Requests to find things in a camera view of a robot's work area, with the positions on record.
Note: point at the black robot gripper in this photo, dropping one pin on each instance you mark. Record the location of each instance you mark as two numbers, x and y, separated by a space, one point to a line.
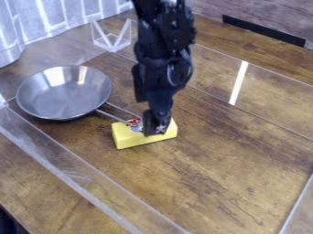
158 79

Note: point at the yellow butter block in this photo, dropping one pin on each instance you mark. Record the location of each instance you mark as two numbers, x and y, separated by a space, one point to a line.
127 134

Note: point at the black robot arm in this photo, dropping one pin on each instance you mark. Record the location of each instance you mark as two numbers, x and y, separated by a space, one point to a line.
165 29

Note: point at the silver frying pan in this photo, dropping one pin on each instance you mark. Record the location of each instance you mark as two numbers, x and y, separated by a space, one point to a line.
66 92

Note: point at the white sheer curtain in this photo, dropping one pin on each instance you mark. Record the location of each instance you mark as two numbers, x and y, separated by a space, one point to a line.
31 20

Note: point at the black strip on table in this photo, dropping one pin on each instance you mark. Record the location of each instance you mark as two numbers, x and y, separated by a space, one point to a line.
269 32

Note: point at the clear acrylic corner bracket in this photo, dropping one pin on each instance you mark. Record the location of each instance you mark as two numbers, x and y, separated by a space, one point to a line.
109 41

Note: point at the clear acrylic back wall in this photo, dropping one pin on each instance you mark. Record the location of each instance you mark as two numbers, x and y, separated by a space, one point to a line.
246 96

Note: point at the clear acrylic wall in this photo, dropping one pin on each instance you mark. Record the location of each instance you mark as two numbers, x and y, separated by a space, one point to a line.
246 96
117 202

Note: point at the clear acrylic front wall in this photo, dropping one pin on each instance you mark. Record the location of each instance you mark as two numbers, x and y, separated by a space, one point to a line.
117 202

